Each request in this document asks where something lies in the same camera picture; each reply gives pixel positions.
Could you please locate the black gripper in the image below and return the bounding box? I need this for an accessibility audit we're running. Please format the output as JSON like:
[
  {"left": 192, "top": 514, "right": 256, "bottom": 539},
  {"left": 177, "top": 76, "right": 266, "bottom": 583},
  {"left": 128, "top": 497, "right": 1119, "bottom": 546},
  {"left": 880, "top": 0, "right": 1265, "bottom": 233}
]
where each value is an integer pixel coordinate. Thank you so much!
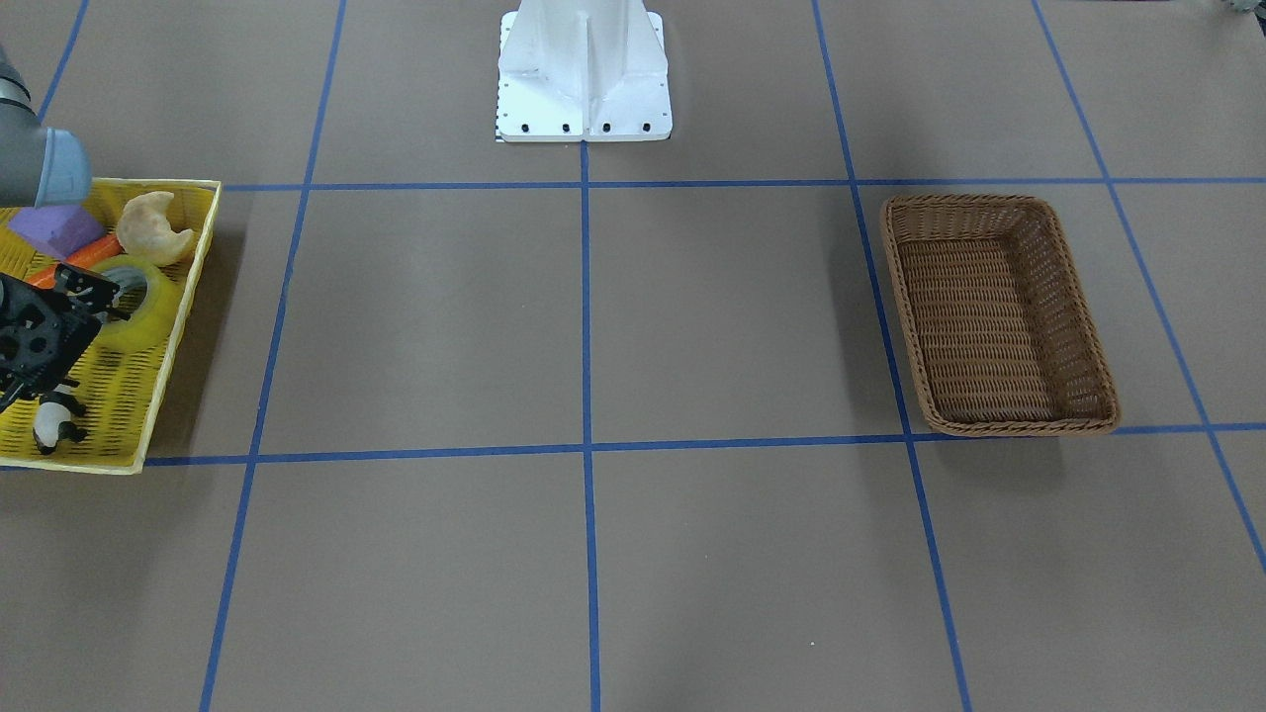
[{"left": 1, "top": 264, "right": 130, "bottom": 410}]

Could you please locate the yellow tape roll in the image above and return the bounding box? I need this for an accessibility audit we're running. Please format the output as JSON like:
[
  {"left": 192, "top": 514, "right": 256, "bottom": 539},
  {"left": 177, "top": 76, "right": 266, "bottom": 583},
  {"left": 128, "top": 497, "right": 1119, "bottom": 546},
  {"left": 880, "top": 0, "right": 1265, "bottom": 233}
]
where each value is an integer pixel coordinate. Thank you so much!
[{"left": 91, "top": 255, "right": 184, "bottom": 353}]

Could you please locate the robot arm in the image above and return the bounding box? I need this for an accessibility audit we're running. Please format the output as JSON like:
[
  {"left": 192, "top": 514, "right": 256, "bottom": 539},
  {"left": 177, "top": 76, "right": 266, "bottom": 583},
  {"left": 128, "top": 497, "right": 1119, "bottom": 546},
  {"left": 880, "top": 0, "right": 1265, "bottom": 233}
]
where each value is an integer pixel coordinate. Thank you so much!
[{"left": 1, "top": 54, "right": 123, "bottom": 409}]

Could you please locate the yellow plastic basket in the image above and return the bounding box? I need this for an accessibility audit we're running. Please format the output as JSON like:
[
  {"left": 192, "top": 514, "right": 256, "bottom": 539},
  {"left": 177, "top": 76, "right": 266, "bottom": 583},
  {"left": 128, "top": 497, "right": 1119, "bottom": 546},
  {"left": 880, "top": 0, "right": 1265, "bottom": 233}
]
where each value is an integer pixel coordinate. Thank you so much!
[{"left": 1, "top": 177, "right": 225, "bottom": 475}]

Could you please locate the brown wicker basket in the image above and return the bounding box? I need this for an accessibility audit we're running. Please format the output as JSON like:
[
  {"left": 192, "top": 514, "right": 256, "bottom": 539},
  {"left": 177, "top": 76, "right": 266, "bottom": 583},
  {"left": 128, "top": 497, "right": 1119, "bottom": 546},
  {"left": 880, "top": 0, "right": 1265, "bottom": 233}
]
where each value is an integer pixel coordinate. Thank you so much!
[{"left": 881, "top": 194, "right": 1123, "bottom": 437}]

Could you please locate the orange toy carrot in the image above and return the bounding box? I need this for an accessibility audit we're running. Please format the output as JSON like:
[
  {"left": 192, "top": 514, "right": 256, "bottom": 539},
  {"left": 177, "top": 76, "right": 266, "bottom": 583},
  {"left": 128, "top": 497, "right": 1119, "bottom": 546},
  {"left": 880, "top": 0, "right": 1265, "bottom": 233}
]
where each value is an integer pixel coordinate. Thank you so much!
[{"left": 27, "top": 231, "right": 124, "bottom": 289}]

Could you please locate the toy panda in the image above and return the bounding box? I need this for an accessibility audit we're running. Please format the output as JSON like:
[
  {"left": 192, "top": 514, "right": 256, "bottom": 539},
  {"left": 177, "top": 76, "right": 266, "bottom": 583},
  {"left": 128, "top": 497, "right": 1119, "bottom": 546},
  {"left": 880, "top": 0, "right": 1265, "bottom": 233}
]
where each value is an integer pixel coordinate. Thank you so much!
[{"left": 32, "top": 385, "right": 89, "bottom": 456}]

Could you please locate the purple foam block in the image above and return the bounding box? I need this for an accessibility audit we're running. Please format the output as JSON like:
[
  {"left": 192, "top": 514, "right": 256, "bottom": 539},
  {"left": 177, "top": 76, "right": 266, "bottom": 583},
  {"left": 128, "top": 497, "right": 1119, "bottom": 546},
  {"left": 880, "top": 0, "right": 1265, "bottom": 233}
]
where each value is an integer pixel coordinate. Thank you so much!
[{"left": 8, "top": 207, "right": 108, "bottom": 260}]

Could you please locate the toy croissant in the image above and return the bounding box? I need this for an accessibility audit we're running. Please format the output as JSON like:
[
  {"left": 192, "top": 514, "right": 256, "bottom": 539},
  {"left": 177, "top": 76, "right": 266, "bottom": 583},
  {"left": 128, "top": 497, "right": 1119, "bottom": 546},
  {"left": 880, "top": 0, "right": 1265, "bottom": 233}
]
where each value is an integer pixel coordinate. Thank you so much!
[{"left": 115, "top": 191, "right": 196, "bottom": 267}]

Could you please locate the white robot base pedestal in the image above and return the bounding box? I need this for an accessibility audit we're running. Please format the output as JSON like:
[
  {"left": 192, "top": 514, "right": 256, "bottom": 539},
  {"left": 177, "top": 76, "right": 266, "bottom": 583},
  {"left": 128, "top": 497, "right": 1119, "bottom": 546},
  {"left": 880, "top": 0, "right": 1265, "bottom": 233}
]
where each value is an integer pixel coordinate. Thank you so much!
[{"left": 495, "top": 1, "right": 674, "bottom": 143}]

